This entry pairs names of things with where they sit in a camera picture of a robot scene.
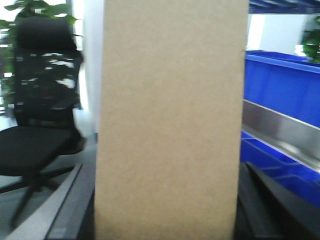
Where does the green plant right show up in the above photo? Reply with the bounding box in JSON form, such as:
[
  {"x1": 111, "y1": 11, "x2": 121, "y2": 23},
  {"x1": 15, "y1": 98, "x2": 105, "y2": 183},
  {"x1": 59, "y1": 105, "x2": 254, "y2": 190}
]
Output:
[{"x1": 301, "y1": 15, "x2": 320, "y2": 64}]

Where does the tall brown cardboard box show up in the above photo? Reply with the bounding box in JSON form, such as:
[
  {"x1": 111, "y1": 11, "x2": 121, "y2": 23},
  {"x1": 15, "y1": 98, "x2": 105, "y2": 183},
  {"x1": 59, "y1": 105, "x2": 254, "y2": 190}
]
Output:
[{"x1": 95, "y1": 0, "x2": 249, "y2": 240}]

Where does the blue plastic bin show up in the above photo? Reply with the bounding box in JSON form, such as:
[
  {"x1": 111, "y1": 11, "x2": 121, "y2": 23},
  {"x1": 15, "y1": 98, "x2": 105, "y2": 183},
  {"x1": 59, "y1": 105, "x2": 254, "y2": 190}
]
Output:
[
  {"x1": 240, "y1": 131, "x2": 320, "y2": 207},
  {"x1": 244, "y1": 50, "x2": 320, "y2": 127}
]

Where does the blue plastic bin upper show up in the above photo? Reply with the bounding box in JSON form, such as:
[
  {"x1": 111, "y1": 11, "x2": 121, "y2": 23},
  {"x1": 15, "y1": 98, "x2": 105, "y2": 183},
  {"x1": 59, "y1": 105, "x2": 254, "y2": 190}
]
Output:
[{"x1": 244, "y1": 50, "x2": 320, "y2": 127}]

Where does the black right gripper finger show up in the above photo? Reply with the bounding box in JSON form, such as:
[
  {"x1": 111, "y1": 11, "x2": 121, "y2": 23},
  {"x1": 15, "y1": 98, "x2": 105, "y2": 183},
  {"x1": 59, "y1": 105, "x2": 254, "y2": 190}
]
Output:
[{"x1": 233, "y1": 162, "x2": 320, "y2": 240}]

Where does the stainless steel shelf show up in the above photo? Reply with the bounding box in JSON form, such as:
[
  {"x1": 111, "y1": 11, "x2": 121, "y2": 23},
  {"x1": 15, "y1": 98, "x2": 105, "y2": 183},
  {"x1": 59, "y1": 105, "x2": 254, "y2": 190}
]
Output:
[{"x1": 242, "y1": 99, "x2": 320, "y2": 172}]

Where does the green leafy plant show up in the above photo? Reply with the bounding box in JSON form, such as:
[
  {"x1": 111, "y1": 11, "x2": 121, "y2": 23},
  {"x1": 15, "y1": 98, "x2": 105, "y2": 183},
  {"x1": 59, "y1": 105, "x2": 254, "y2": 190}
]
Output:
[{"x1": 0, "y1": 0, "x2": 83, "y2": 115}]

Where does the black mesh office chair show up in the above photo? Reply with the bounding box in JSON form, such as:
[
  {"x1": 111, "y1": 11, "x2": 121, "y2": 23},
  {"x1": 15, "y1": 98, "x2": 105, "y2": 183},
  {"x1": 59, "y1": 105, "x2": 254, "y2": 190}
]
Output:
[{"x1": 0, "y1": 16, "x2": 85, "y2": 229}]

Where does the blue plastic bin lower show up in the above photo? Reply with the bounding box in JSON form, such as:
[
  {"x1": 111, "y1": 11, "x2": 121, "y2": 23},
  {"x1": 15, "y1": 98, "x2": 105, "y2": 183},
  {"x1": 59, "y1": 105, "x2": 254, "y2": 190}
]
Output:
[{"x1": 240, "y1": 131, "x2": 320, "y2": 207}]

